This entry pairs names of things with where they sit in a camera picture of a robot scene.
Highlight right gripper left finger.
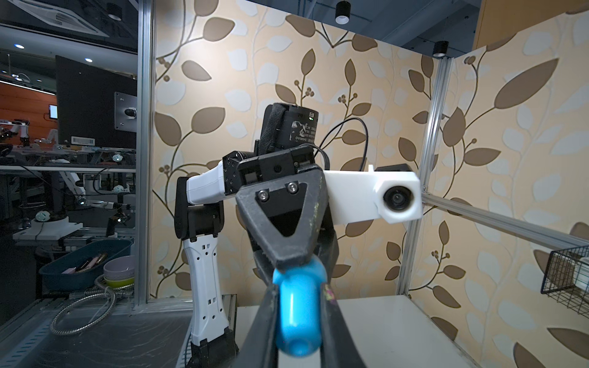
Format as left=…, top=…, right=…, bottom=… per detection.
left=233, top=284, right=279, bottom=368

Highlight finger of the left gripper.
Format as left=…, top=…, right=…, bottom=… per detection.
left=236, top=167, right=329, bottom=271
left=250, top=215, right=341, bottom=295

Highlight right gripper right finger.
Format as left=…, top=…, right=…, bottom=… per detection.
left=320, top=285, right=366, bottom=368

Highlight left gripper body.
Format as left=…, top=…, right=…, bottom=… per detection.
left=222, top=144, right=315, bottom=193

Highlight blue stamp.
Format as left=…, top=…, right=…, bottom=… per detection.
left=272, top=255, right=328, bottom=358

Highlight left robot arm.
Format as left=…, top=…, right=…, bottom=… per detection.
left=174, top=103, right=339, bottom=367

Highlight black monitor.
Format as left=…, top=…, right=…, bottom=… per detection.
left=55, top=56, right=137, bottom=149

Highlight stacked bowls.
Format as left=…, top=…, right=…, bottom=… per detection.
left=103, top=255, right=135, bottom=288

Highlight blue plastic bin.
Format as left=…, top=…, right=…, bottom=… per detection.
left=38, top=239, right=133, bottom=293

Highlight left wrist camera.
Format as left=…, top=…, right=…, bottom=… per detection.
left=324, top=166, right=423, bottom=225

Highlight metal flexible hose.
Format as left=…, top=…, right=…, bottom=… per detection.
left=48, top=274, right=135, bottom=337

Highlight back wire basket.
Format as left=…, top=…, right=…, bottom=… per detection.
left=541, top=245, right=588, bottom=318

